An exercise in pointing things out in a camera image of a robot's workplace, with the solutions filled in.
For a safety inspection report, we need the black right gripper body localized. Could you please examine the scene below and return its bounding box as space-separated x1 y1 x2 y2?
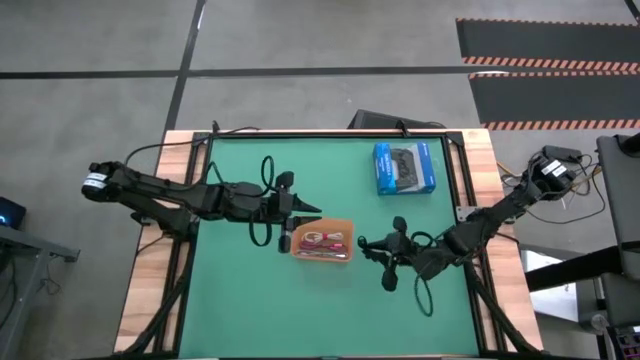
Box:
379 215 421 293

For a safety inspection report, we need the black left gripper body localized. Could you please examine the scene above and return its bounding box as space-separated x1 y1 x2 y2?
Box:
259 170 297 254

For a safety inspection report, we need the white USB-C cable red strap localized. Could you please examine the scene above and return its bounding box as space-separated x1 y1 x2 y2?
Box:
301 230 345 244

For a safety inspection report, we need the red braided USB-C cable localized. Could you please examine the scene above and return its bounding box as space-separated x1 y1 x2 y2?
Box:
298 239 349 253

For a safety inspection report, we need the grey USB-C cable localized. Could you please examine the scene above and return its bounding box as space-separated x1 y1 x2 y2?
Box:
298 249 350 260

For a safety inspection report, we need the orange translucent plastic bin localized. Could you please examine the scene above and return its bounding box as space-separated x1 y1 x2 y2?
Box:
290 218 355 264

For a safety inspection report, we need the blue game controller box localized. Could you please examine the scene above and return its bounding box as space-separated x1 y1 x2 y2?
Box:
372 141 437 196

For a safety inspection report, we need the green table mat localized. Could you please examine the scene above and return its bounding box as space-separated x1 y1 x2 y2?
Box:
178 137 481 357

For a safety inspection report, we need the black monitor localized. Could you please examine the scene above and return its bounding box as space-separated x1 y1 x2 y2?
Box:
348 108 446 131

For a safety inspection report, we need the black metal bar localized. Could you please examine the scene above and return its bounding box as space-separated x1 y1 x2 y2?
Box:
524 244 624 294

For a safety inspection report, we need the black power adapter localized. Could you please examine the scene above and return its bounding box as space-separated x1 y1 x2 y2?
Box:
542 144 584 162

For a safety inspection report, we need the black hazard-striped floor mat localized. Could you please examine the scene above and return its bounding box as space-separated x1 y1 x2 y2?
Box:
468 71 640 131
455 18 640 71

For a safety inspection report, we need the grey equipment stand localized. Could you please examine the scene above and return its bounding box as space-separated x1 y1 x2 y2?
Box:
596 132 640 281

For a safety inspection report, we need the grey metal desk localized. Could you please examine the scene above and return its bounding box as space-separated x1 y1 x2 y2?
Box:
0 224 81 351

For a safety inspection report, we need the black device blue light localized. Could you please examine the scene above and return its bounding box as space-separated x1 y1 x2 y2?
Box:
0 196 27 230

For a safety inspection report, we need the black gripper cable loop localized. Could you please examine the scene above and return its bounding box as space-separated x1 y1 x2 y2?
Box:
248 219 274 248
261 155 277 194

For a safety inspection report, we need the green-black braided cable loop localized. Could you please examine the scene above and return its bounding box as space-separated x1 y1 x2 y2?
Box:
413 273 434 318

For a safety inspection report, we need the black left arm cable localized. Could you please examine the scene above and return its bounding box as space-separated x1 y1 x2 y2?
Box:
123 120 261 166

